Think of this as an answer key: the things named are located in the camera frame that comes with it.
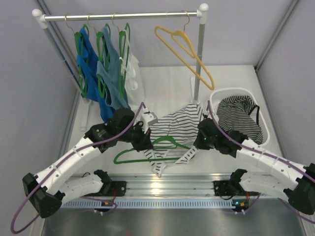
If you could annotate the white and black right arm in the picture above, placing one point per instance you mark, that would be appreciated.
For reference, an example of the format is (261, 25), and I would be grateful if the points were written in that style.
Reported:
(268, 159)

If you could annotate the white black striped tank top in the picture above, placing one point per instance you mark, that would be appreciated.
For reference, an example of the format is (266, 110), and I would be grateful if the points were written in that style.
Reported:
(184, 124)

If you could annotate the green hanger with blue top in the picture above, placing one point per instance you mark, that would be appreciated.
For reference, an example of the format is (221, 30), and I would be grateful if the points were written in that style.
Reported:
(79, 44)

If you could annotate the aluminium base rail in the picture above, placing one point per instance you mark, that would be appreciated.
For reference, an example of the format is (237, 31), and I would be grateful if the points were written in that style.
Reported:
(165, 186)

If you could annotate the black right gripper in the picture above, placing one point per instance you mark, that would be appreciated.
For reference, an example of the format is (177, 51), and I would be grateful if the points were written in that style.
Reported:
(198, 143)

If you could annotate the teal blue tank top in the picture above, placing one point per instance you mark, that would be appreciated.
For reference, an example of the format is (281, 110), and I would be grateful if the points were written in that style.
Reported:
(113, 97)

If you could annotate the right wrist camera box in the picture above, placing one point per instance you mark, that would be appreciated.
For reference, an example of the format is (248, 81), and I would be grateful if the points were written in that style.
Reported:
(205, 114)

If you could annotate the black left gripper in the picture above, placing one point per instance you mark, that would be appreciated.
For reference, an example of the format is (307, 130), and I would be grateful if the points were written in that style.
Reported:
(143, 142)

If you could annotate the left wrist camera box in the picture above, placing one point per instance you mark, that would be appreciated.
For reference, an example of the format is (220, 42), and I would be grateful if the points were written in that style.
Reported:
(147, 118)

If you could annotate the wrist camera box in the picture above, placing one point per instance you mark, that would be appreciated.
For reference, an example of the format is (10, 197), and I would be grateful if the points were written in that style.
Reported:
(147, 118)
(205, 114)

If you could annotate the green hanger with teal top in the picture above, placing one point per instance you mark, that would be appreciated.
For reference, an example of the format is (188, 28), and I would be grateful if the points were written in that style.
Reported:
(103, 58)

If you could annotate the white laundry basket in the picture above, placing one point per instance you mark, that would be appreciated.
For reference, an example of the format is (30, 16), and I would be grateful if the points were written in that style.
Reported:
(217, 96)

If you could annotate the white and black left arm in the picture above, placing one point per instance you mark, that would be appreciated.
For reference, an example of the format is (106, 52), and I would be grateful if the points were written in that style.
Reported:
(51, 188)

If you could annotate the yellow hanger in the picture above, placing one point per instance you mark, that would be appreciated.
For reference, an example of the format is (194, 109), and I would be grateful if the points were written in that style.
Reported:
(181, 38)

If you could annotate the dark striped tank top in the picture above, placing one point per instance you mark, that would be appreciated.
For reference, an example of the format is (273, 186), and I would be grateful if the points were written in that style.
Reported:
(240, 113)

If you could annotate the perforated cable tray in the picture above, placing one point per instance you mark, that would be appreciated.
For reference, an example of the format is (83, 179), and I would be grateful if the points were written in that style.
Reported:
(158, 203)

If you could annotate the silver clothes rack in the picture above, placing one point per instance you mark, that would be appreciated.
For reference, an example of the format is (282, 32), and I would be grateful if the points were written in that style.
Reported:
(61, 48)

